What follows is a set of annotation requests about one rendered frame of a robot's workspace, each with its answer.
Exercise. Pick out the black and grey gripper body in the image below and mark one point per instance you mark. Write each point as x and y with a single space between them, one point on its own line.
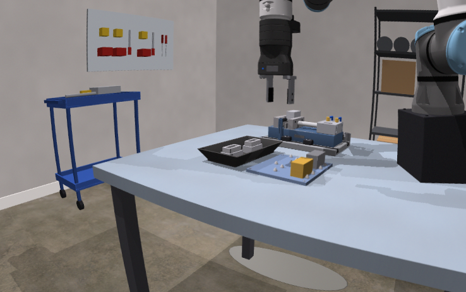
276 27

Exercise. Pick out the yellow-orange block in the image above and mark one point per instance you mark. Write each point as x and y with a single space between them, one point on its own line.
301 167

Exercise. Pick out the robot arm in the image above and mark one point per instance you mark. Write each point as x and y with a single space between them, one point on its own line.
440 55

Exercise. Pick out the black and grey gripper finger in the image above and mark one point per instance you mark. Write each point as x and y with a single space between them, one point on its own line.
290 90
269 87

